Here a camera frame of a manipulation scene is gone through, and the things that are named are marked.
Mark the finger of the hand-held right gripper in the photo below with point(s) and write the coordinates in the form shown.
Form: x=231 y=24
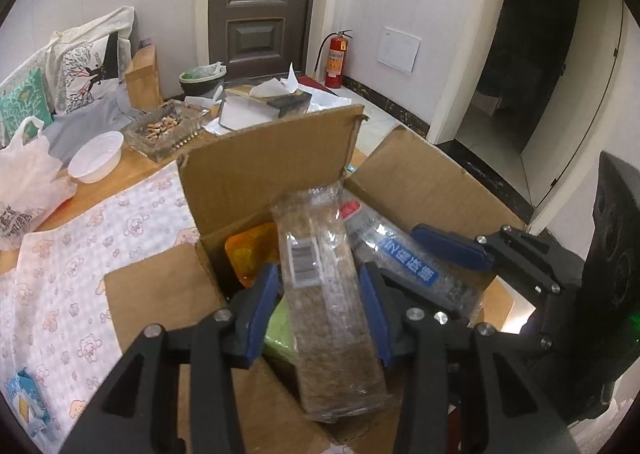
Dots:
x=530 y=336
x=450 y=246

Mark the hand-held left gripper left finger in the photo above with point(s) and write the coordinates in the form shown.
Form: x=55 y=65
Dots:
x=262 y=304

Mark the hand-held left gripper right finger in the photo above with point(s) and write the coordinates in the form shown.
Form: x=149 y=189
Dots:
x=375 y=314

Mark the crushed clear water bottle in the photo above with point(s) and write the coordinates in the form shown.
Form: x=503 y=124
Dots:
x=415 y=264

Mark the clear brown snack packet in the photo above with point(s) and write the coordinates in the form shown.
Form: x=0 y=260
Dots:
x=325 y=334

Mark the orange snack packet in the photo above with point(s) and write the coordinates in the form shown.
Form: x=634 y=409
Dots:
x=250 y=249

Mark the cardboard box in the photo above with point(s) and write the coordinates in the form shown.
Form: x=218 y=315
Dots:
x=280 y=164

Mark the green snack packet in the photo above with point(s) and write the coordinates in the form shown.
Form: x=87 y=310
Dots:
x=282 y=334

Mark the printed tablecloth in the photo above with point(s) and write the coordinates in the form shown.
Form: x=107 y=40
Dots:
x=100 y=244

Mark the tissue box with papers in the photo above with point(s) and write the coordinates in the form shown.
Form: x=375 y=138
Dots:
x=325 y=102

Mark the glass ashtray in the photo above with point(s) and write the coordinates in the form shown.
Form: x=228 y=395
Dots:
x=165 y=129

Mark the red door mat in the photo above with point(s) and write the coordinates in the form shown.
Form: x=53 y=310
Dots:
x=314 y=82

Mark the red fire extinguisher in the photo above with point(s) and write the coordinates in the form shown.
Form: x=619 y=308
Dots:
x=336 y=62

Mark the white bowl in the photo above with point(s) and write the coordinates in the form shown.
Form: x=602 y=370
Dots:
x=95 y=157

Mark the trash bin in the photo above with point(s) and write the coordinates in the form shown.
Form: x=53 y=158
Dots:
x=200 y=84

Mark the small blue packet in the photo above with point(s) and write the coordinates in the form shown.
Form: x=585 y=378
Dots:
x=27 y=401

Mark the brown paper bag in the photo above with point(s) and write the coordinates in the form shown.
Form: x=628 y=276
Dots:
x=145 y=77

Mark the grey cloth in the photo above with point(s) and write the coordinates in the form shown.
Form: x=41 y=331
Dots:
x=75 y=129

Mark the white plastic bag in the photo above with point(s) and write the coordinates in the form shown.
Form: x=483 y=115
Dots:
x=30 y=174

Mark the dark brown door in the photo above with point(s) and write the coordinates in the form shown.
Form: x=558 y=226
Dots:
x=255 y=9

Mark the printed tote bag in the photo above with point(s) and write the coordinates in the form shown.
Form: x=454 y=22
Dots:
x=85 y=64

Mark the teal print pillow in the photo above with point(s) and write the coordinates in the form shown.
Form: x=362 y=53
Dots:
x=22 y=104

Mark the white wall notice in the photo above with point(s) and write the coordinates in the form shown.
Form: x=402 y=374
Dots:
x=399 y=49

